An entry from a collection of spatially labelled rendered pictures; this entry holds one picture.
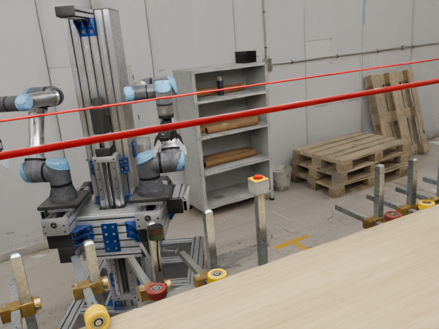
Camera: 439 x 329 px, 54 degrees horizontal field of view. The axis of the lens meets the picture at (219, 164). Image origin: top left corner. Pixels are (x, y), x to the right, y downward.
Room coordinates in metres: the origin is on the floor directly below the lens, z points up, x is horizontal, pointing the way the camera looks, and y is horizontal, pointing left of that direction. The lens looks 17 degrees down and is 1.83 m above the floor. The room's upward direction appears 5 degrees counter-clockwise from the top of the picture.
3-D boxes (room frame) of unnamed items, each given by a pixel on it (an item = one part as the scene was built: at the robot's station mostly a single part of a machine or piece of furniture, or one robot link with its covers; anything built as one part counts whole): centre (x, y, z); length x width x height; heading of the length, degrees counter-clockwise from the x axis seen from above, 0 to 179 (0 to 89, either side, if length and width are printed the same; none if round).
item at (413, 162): (2.23, -1.06, 0.87); 0.03 x 0.03 x 0.48; 25
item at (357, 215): (2.17, -0.77, 0.81); 0.43 x 0.03 x 0.04; 25
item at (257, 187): (1.81, -0.17, 1.18); 0.07 x 0.07 x 0.08; 25
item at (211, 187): (4.56, -0.09, 0.78); 0.90 x 0.45 x 1.55; 119
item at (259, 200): (1.81, -0.17, 0.93); 0.05 x 0.05 x 0.45; 25
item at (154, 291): (1.49, 0.29, 0.85); 0.08 x 0.08 x 0.11
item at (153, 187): (2.26, 0.39, 1.09); 0.15 x 0.15 x 0.10
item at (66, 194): (2.27, 0.89, 1.09); 0.15 x 0.15 x 0.10
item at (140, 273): (1.67, 0.38, 0.84); 0.43 x 0.03 x 0.04; 25
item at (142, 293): (1.58, 0.31, 0.85); 0.13 x 0.06 x 0.05; 115
